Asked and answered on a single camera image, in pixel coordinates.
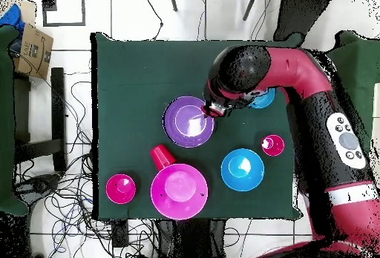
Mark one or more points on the wide purple bowl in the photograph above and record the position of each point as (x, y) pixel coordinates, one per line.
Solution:
(187, 124)

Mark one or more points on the flat-bottomed blue bowl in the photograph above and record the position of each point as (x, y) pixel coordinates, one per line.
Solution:
(264, 100)

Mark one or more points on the deep blue bowl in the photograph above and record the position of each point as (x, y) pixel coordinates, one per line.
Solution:
(242, 170)

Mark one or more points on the red cup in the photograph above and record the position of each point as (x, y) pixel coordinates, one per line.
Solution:
(161, 155)

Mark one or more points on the ribbed pink-red cup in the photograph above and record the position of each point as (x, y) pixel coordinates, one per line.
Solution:
(273, 145)

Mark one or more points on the large pink bowl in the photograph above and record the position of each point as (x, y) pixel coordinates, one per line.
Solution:
(178, 191)

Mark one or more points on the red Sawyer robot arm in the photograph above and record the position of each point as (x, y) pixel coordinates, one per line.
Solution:
(297, 68)

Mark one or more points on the dark green table cloth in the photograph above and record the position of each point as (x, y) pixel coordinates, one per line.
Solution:
(133, 77)

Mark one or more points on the black tripod leg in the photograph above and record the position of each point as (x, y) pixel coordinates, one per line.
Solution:
(173, 2)
(250, 6)

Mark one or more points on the small crimson bowl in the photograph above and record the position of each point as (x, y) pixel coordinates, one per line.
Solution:
(120, 189)

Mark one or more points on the person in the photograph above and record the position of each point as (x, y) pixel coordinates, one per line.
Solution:
(299, 14)

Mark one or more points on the green cloth covered table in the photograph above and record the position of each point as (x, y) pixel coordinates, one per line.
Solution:
(359, 68)
(6, 121)

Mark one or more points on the black wooden bench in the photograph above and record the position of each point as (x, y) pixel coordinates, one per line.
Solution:
(58, 118)

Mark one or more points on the white box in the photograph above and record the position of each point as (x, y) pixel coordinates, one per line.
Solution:
(377, 106)

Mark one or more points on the grey black equipment base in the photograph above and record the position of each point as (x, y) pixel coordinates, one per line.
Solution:
(40, 184)

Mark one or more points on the cardboard box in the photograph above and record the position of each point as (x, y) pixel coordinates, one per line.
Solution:
(32, 52)

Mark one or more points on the blue bag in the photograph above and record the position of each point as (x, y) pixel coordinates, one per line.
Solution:
(12, 17)

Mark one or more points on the black square floor frame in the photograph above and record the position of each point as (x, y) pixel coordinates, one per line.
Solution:
(84, 9)

